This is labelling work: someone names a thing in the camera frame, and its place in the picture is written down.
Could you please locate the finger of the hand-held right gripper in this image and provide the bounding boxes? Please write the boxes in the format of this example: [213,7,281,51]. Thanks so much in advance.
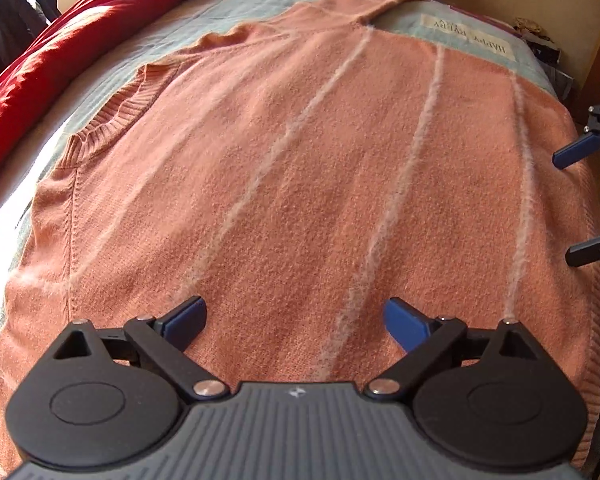
[552,104,600,170]
[566,229,600,269]

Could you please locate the dark jacket with badge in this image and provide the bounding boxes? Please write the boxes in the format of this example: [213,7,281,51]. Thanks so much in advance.
[0,0,48,63]

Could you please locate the grey-blue checked bed cover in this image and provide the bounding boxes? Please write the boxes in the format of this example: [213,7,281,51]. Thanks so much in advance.
[0,0,600,480]

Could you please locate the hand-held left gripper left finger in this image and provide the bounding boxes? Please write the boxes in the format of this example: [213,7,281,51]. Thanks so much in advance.
[52,296,229,403]

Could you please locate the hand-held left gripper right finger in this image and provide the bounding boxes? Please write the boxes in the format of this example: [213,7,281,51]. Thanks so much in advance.
[365,297,541,403]

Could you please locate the red quilt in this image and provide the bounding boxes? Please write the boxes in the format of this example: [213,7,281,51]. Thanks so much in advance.
[0,0,218,201]

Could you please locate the orange knit sweater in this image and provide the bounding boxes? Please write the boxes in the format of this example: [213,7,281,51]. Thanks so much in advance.
[0,0,600,480]

